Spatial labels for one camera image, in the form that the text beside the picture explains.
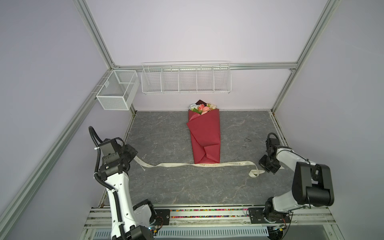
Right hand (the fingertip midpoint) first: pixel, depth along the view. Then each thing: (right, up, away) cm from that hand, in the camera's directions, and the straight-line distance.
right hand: (265, 169), depth 90 cm
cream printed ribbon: (-9, -1, -2) cm, 9 cm away
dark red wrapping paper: (-36, +22, +16) cm, 44 cm away
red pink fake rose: (-36, +39, +25) cm, 59 cm away
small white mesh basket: (-94, +49, +7) cm, 106 cm away
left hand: (-74, +14, -15) cm, 77 cm away
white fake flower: (-45, +42, +26) cm, 67 cm away
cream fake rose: (-30, +42, +27) cm, 58 cm away
